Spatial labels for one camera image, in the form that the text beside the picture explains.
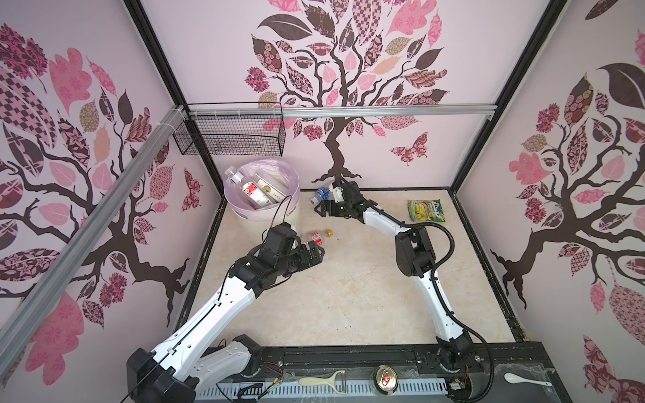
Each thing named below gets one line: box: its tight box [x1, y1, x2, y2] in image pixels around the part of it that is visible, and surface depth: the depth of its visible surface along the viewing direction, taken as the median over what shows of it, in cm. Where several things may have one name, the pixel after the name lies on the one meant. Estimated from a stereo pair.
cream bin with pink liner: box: [223, 157, 301, 222], surface depth 89 cm
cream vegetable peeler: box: [298, 370, 347, 395], surface depth 72 cm
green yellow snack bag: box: [407, 198, 446, 223], surface depth 112 cm
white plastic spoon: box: [503, 372, 553, 388], surface depth 72 cm
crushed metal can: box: [372, 364, 399, 395], surface depth 63 cm
